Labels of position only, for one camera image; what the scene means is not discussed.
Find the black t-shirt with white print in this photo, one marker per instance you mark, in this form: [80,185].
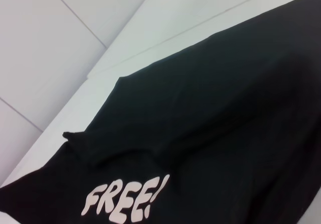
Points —
[213,121]

